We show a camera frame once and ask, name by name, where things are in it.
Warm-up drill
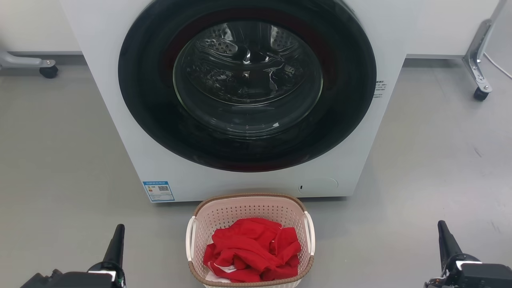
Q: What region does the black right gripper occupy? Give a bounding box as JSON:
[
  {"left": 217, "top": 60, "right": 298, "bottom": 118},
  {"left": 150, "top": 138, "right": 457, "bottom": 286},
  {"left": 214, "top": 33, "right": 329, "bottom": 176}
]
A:
[{"left": 424, "top": 220, "right": 512, "bottom": 288}]

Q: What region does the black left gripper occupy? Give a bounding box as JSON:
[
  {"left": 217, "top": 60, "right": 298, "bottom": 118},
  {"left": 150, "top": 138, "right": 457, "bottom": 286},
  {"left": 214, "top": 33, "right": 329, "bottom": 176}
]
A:
[{"left": 20, "top": 224, "right": 127, "bottom": 288}]

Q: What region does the pink perforated plastic laundry basket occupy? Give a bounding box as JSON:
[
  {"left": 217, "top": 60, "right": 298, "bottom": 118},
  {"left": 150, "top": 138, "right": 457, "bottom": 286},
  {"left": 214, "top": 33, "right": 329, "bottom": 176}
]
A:
[{"left": 185, "top": 194, "right": 316, "bottom": 288}]

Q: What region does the blue energy label sticker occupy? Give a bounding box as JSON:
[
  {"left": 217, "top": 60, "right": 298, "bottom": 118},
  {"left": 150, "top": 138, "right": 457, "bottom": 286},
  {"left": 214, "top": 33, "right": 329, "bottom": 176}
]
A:
[{"left": 142, "top": 181, "right": 175, "bottom": 202}]

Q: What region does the white garment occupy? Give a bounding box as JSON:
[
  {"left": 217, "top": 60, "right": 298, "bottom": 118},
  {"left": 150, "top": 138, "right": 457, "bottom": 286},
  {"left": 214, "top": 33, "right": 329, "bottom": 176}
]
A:
[{"left": 206, "top": 262, "right": 241, "bottom": 283}]

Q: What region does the white washing machine body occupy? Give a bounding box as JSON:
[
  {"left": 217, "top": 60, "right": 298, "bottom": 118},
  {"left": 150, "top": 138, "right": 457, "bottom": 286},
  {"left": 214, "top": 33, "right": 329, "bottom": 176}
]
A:
[{"left": 59, "top": 0, "right": 422, "bottom": 203}]

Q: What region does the red crumpled garment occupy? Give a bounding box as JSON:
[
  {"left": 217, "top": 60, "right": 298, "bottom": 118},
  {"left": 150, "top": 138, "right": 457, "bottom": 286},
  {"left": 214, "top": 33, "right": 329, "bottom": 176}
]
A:
[{"left": 203, "top": 218, "right": 302, "bottom": 283}]

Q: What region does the white oval filter cover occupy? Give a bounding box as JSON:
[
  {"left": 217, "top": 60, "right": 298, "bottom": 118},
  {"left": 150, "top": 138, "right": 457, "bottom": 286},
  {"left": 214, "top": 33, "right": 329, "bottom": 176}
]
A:
[{"left": 298, "top": 178, "right": 339, "bottom": 195}]

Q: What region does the black round washing machine door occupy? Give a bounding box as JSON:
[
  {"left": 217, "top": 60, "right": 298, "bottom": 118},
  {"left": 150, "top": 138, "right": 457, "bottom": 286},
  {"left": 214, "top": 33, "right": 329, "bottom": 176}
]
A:
[{"left": 118, "top": 0, "right": 377, "bottom": 173}]

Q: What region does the grey metal caster leg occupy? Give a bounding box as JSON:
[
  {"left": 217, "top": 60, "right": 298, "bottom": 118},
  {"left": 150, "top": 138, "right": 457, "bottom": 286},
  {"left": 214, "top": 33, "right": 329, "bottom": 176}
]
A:
[
  {"left": 462, "top": 0, "right": 508, "bottom": 93},
  {"left": 0, "top": 50, "right": 56, "bottom": 69}
]

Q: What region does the white partition panel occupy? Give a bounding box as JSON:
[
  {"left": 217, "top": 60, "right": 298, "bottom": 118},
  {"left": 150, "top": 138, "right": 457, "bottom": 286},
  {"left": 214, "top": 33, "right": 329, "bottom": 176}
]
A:
[
  {"left": 406, "top": 0, "right": 500, "bottom": 59},
  {"left": 0, "top": 0, "right": 82, "bottom": 54}
]

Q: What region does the steel washing machine drum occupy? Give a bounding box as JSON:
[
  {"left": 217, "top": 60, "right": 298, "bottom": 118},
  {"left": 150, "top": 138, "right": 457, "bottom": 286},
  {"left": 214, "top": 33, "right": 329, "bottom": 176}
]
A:
[{"left": 174, "top": 21, "right": 323, "bottom": 106}]

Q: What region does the thin white cable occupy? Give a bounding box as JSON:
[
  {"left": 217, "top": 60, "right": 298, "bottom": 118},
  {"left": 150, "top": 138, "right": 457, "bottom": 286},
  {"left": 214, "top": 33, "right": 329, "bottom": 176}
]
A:
[{"left": 483, "top": 52, "right": 512, "bottom": 80}]

